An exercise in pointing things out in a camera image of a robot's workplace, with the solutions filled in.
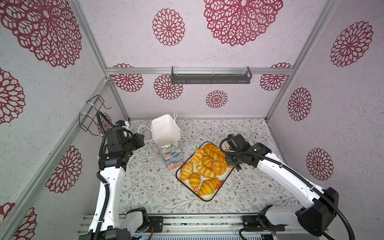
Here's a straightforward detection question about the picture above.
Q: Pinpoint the round fake bun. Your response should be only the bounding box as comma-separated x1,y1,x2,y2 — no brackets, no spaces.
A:
212,161,227,176

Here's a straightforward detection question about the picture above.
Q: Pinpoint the striped fake roll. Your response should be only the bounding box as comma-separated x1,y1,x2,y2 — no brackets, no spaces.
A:
196,165,216,179

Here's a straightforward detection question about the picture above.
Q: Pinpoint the white floral paper bag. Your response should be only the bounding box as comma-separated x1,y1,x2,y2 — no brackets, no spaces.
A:
138,111,184,172

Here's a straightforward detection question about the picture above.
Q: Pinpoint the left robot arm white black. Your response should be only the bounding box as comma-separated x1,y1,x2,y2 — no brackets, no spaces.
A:
79,121,150,240

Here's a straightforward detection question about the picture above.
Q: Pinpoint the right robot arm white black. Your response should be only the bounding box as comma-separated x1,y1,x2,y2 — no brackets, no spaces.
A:
219,134,339,237

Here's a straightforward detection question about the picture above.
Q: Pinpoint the long twisted fake bread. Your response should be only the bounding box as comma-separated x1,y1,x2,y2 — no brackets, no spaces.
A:
203,143,230,168

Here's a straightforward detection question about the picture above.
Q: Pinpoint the fake croissant top left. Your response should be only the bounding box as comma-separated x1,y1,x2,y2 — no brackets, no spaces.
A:
191,149,205,165

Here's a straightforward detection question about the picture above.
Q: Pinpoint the large fake croissant bottom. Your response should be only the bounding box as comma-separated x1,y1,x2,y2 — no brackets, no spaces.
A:
198,178,220,196

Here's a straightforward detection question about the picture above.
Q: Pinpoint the small striped fake bun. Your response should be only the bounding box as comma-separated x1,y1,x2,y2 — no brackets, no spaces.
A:
189,172,201,189

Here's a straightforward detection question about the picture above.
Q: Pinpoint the white strawberry tray black rim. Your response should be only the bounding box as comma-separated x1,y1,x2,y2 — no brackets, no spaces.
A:
176,142,234,202

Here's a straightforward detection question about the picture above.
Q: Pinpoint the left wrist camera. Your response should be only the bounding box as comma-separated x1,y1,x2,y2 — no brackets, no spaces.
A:
116,120,130,130

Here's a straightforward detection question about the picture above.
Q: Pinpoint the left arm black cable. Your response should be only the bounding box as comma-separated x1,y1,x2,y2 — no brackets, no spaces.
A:
91,110,133,240

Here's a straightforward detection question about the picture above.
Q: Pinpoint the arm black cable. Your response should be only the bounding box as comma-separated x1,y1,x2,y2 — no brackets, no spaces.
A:
91,110,133,240
218,137,356,240

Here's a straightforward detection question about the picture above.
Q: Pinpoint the black wire wall rack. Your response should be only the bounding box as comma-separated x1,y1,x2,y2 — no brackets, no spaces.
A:
78,94,111,136

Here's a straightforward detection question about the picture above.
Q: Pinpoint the black wall shelf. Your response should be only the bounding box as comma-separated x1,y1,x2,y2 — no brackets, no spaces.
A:
171,67,253,85

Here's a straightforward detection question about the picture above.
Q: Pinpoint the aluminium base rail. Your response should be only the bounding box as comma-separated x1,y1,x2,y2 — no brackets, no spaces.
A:
77,212,326,240

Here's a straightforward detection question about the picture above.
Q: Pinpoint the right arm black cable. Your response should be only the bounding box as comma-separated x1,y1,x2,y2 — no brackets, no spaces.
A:
218,137,356,240

